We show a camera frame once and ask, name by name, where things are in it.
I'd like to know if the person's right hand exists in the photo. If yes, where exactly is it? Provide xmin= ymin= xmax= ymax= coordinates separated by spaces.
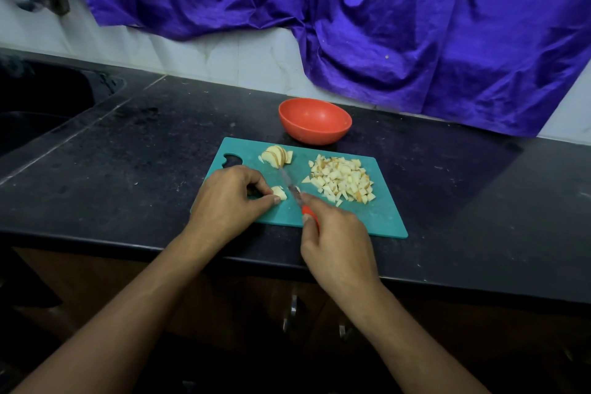
xmin=297 ymin=193 xmax=382 ymax=302

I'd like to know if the person's left hand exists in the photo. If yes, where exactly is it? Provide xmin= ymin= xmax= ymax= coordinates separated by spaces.
xmin=187 ymin=166 xmax=284 ymax=250

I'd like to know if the teal plastic cutting board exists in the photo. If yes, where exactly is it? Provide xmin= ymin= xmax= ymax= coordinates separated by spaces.
xmin=203 ymin=137 xmax=409 ymax=239

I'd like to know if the red-handled kitchen knife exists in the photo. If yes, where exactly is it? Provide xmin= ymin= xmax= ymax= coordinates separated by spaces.
xmin=279 ymin=167 xmax=319 ymax=226

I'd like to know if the pile of diced apple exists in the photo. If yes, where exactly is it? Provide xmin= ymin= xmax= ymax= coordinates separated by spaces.
xmin=302 ymin=155 xmax=377 ymax=207

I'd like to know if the orange bowl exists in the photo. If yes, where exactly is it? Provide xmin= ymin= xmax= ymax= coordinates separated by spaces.
xmin=278 ymin=98 xmax=354 ymax=147

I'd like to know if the person's left forearm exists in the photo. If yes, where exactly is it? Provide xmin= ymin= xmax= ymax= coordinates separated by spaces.
xmin=11 ymin=227 xmax=221 ymax=394

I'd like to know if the person's right forearm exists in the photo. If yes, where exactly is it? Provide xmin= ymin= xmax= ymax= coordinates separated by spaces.
xmin=346 ymin=276 xmax=491 ymax=394

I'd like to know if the dark kitchen sink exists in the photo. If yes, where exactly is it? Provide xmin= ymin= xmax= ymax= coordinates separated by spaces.
xmin=0 ymin=57 xmax=126 ymax=155

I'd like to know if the purple cloth curtain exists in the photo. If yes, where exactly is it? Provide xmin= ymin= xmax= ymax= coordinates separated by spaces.
xmin=60 ymin=0 xmax=591 ymax=138

